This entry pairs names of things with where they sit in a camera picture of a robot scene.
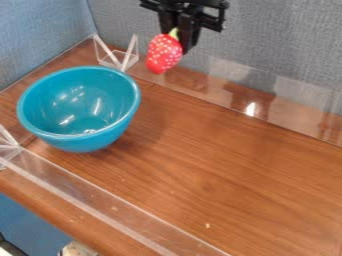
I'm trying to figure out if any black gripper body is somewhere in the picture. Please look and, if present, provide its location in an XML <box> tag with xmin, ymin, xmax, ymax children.
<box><xmin>139</xmin><ymin>0</ymin><xmax>230</xmax><ymax>32</ymax></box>

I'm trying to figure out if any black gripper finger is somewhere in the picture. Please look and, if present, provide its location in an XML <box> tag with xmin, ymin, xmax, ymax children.
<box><xmin>178</xmin><ymin>13</ymin><xmax>202</xmax><ymax>54</ymax></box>
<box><xmin>158</xmin><ymin>10</ymin><xmax>176</xmax><ymax>34</ymax></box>

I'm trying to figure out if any red toy strawberry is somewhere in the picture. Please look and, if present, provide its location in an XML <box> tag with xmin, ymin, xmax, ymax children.
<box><xmin>146</xmin><ymin>28</ymin><xmax>183</xmax><ymax>74</ymax></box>

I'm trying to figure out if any blue bowl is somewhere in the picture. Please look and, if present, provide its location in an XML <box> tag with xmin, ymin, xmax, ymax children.
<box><xmin>16</xmin><ymin>65</ymin><xmax>142</xmax><ymax>153</ymax></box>

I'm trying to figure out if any clear acrylic back barrier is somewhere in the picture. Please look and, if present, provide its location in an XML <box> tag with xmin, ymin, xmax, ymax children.
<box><xmin>91</xmin><ymin>32</ymin><xmax>342</xmax><ymax>148</ymax></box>

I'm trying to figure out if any clear acrylic barrier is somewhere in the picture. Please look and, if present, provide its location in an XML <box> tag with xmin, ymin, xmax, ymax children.
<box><xmin>91</xmin><ymin>32</ymin><xmax>342</xmax><ymax>148</ymax></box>
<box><xmin>3</xmin><ymin>148</ymin><xmax>231</xmax><ymax>256</ymax></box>

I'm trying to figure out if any clear acrylic front barrier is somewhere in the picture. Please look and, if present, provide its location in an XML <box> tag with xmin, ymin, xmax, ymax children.
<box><xmin>3</xmin><ymin>148</ymin><xmax>231</xmax><ymax>256</ymax></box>

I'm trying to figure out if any clear acrylic corner bracket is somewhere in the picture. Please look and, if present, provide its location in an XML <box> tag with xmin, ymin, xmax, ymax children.
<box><xmin>92</xmin><ymin>34</ymin><xmax>139</xmax><ymax>72</ymax></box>

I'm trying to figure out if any clear acrylic left bracket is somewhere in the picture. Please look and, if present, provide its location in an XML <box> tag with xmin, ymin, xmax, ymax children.
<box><xmin>0</xmin><ymin>124</ymin><xmax>21</xmax><ymax>171</ymax></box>

